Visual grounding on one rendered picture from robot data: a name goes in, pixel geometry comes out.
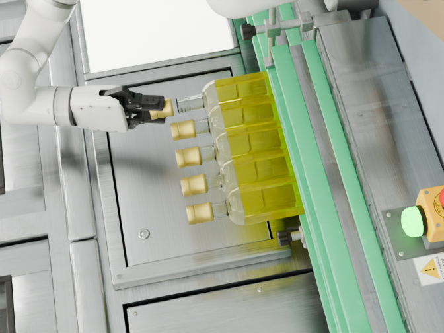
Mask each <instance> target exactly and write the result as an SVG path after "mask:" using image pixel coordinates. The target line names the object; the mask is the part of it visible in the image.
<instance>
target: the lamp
mask: <svg viewBox="0 0 444 333"><path fill-rule="evenodd" d="M402 227H403V229H404V231H405V232H406V234H407V235H408V236H411V237H417V236H424V235H427V232H428V224H427V217H426V214H425V211H424V209H423V207H422V206H420V205H417V206H414V207H410V208H407V209H405V210H404V211H403V212H402Z"/></svg>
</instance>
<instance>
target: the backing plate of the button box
mask: <svg viewBox="0 0 444 333"><path fill-rule="evenodd" d="M410 207H414V205H409V206H406V207H400V208H395V209H389V210H385V211H381V214H382V217H383V221H384V223H385V227H386V229H387V233H388V237H389V239H390V243H391V245H392V249H393V252H394V255H395V258H396V261H400V260H406V259H410V258H416V257H420V256H427V255H430V254H437V253H440V252H444V247H440V248H433V249H429V250H427V249H426V248H425V245H424V242H423V239H422V236H417V237H411V236H408V235H407V234H406V232H405V231H404V229H403V227H402V212H403V211H404V210H405V209H407V208H410Z"/></svg>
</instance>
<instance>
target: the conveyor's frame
mask: <svg viewBox="0 0 444 333"><path fill-rule="evenodd" d="M294 4H295V8H296V11H297V15H298V17H299V13H302V12H306V11H309V12H310V14H311V16H312V15H318V14H322V13H329V12H334V11H335V10H333V11H329V10H328V9H327V8H326V5H325V2H324V0H298V1H294ZM317 36H318V41H319V43H320V47H321V49H322V53H323V56H324V59H325V62H326V66H327V68H328V72H329V74H330V78H331V81H332V84H333V87H334V91H335V93H336V97H337V99H338V104H339V106H340V110H341V112H342V116H343V119H344V122H345V125H346V129H347V131H348V135H349V137H350V141H351V145H352V147H353V151H354V154H355V157H356V160H357V163H358V167H359V170H360V173H361V176H362V179H363V183H364V185H365V189H366V192H367V195H368V198H369V201H370V204H371V208H372V210H373V214H374V216H375V221H376V223H377V226H378V229H379V233H380V236H381V239H382V242H383V246H384V248H385V252H386V254H387V258H388V262H389V264H390V268H391V271H392V274H393V277H394V281H395V284H396V287H397V290H398V294H399V296H400V300H401V302H402V306H403V309H404V312H405V315H406V319H407V321H408V325H409V327H410V331H411V333H413V332H415V331H416V333H444V252H440V253H437V254H430V255H427V256H420V257H416V258H410V259H406V260H400V261H396V258H395V255H394V252H393V249H392V245H391V243H390V239H389V236H388V233H387V229H386V227H385V223H384V221H383V217H382V214H381V211H385V210H389V209H395V208H400V207H406V206H409V205H415V203H416V200H417V198H418V194H419V193H420V190H421V189H425V188H431V187H435V186H442V185H444V172H443V169H442V166H441V163H440V161H439V158H438V156H437V153H436V150H435V147H434V145H433V142H432V140H431V137H430V134H429V132H428V129H427V126H426V123H425V121H424V117H423V116H422V112H421V110H420V107H419V105H418V101H417V100H416V96H415V94H414V91H413V88H412V86H411V83H412V78H411V75H410V72H409V70H408V67H407V64H406V62H402V59H401V56H400V54H399V51H398V48H397V46H396V43H395V41H394V38H393V35H392V32H391V30H390V27H389V24H388V21H387V18H386V16H381V17H374V18H367V19H363V20H356V21H351V22H345V23H340V24H333V25H329V26H321V27H319V30H317Z"/></svg>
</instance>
